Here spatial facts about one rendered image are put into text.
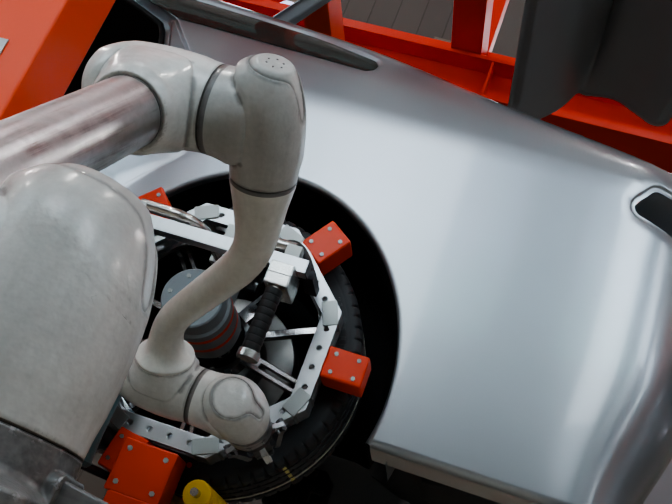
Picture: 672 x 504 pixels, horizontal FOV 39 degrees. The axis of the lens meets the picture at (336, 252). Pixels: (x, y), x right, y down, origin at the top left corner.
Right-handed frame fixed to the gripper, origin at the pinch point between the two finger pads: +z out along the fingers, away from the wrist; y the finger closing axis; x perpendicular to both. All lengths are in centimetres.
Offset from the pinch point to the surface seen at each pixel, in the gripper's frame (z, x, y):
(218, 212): -5, 53, 13
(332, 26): 127, 187, 94
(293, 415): -4.8, 3.1, 8.5
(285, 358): 21.2, 24.2, 12.8
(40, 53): -40, 84, -7
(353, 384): -4.5, 3.5, 22.3
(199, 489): -3.7, -1.8, -14.5
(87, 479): 398, 143, -123
